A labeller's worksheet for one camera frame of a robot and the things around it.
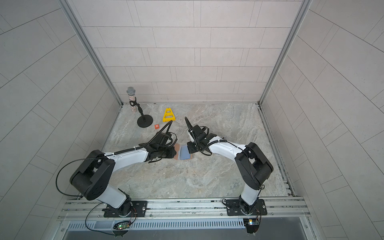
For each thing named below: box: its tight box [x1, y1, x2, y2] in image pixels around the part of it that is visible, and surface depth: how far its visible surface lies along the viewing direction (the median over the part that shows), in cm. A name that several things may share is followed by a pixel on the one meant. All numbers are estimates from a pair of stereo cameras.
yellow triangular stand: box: [162, 107, 176, 123], surface depth 111 cm
